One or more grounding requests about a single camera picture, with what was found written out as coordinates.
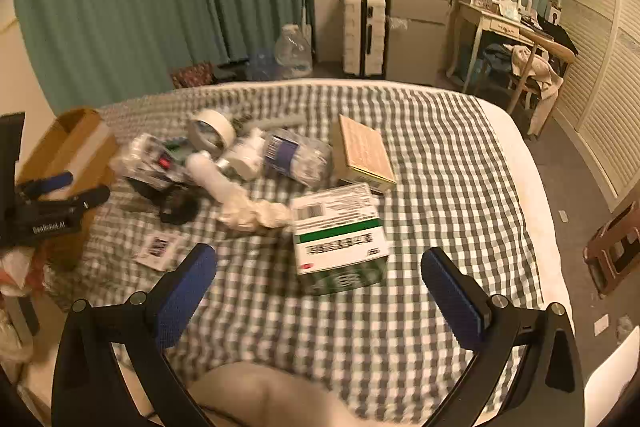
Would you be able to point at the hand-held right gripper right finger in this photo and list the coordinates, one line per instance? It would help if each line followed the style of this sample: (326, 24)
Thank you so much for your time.
(452, 297)

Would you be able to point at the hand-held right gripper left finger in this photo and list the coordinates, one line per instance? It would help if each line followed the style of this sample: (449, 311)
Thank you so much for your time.
(185, 292)

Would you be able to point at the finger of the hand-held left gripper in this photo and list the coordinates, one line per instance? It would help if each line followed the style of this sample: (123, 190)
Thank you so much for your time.
(92, 197)
(50, 183)

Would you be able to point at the brown cardboard box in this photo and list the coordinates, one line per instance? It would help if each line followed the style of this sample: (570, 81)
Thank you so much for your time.
(75, 132)

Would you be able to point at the green and white box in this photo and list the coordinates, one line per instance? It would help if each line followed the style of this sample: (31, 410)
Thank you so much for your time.
(340, 237)

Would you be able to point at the white tape roll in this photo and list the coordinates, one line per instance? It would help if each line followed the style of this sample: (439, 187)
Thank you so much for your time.
(212, 132)

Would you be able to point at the beige box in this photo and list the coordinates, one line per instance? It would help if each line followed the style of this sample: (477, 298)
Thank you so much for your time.
(362, 152)

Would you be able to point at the small printed card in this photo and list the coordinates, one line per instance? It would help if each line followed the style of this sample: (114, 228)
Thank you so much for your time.
(157, 249)

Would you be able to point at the clear plastic packet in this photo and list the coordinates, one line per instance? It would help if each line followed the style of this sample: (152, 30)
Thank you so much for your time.
(150, 159)

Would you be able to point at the checked blanket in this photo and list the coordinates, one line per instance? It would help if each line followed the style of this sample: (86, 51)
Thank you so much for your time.
(425, 207)

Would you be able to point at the crumpled white tissue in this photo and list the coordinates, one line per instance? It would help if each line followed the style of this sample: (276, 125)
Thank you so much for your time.
(255, 214)

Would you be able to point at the white tube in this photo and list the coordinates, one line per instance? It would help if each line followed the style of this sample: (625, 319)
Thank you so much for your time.
(207, 172)

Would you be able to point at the white bed mattress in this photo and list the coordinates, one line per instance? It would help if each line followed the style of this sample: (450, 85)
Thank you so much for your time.
(520, 187)

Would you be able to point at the person's leg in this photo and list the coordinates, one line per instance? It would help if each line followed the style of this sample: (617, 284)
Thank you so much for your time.
(260, 399)

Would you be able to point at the small white bottle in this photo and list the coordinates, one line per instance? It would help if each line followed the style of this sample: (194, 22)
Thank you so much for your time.
(242, 157)

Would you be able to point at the brown wooden stool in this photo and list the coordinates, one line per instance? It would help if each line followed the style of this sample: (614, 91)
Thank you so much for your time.
(612, 247)

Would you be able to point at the crumpled clear plastic bottle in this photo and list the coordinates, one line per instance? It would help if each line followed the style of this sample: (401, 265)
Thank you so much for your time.
(295, 154)

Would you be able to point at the black bag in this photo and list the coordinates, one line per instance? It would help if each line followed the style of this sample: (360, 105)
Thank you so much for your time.
(230, 71)

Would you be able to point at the grey tube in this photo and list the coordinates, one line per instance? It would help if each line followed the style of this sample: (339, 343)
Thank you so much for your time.
(285, 122)

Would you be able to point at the pack of water bottles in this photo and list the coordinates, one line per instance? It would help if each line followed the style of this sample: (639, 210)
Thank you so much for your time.
(260, 63)

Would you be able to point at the beige cloth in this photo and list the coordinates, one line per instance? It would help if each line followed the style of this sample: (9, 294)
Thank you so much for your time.
(537, 72)

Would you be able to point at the large clear water jug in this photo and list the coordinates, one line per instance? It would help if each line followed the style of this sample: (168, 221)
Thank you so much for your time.
(292, 52)

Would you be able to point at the white louvered wardrobe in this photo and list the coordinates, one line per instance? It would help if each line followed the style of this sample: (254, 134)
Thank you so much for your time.
(600, 82)

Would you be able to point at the wooden chair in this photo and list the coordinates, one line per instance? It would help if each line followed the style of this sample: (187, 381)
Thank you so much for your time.
(550, 49)

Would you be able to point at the grey mini fridge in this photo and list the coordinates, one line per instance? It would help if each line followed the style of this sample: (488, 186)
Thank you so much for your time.
(417, 27)

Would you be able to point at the cream dressing table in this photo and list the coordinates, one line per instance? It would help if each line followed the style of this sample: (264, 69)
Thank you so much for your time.
(492, 24)

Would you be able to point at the white suitcase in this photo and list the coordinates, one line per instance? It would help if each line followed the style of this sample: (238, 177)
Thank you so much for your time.
(364, 34)

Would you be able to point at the black clothing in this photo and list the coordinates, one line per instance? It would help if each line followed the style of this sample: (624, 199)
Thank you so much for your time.
(560, 32)

